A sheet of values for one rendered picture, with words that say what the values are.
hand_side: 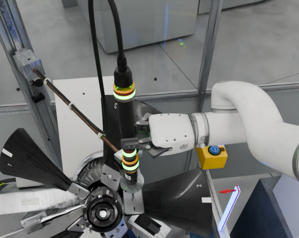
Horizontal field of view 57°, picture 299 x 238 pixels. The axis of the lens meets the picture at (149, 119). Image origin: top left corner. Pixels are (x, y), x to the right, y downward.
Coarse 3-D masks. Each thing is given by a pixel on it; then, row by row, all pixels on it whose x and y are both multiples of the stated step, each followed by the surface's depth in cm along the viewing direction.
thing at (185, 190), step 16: (176, 176) 95; (192, 176) 95; (144, 192) 91; (160, 192) 91; (176, 192) 92; (192, 192) 92; (208, 192) 93; (144, 208) 87; (160, 208) 88; (176, 208) 88; (192, 208) 89; (208, 208) 90; (176, 224) 86; (192, 224) 87; (208, 224) 89
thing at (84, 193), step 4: (72, 184) 84; (76, 184) 83; (68, 188) 88; (72, 188) 87; (76, 188) 86; (80, 188) 84; (84, 188) 84; (72, 192) 90; (80, 192) 87; (84, 192) 86; (88, 192) 84; (80, 196) 90; (84, 196) 88
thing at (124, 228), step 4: (120, 224) 91; (124, 224) 93; (116, 228) 90; (120, 228) 91; (124, 228) 92; (108, 232) 87; (112, 232) 88; (120, 232) 91; (124, 232) 92; (108, 236) 86; (116, 236) 89; (120, 236) 90
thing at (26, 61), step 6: (24, 48) 107; (18, 54) 105; (24, 54) 105; (30, 54) 105; (18, 60) 102; (24, 60) 102; (30, 60) 102; (36, 60) 102; (18, 66) 106; (24, 66) 100; (30, 66) 102; (36, 66) 104; (42, 66) 105; (24, 72) 103; (30, 72) 103; (42, 72) 107; (30, 78) 105
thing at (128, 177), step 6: (120, 60) 49; (126, 60) 50; (120, 66) 50; (126, 66) 51; (114, 72) 52; (120, 72) 51; (126, 72) 51; (114, 78) 52; (120, 78) 51; (126, 78) 51; (132, 78) 54; (114, 84) 53; (120, 84) 52; (126, 84) 52; (126, 174) 75; (132, 174) 75; (132, 180) 77
